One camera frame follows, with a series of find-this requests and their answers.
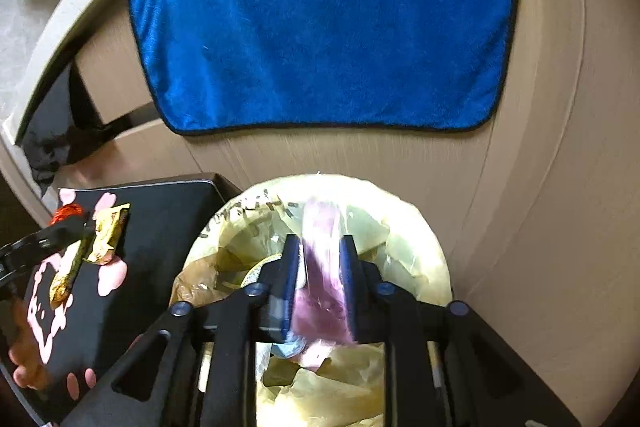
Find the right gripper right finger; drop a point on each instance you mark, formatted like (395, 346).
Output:
(365, 310)

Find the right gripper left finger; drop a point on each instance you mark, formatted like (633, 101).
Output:
(280, 278)

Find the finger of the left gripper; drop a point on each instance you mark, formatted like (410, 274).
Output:
(24, 254)

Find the red plastic wrap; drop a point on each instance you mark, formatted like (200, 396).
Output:
(67, 211)

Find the gold brown snack wrapper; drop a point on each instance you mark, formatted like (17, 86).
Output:
(97, 246)

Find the pink patterned sachet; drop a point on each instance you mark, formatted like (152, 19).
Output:
(319, 308)

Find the trash bin with yellow bag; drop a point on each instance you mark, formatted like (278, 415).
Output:
(318, 376)

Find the person's left hand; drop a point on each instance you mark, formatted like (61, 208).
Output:
(30, 371)

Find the black mat with pink pattern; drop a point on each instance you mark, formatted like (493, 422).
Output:
(111, 305)

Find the black cloth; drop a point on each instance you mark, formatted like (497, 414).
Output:
(64, 129)

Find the blue towel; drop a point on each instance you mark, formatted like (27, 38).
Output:
(219, 65)

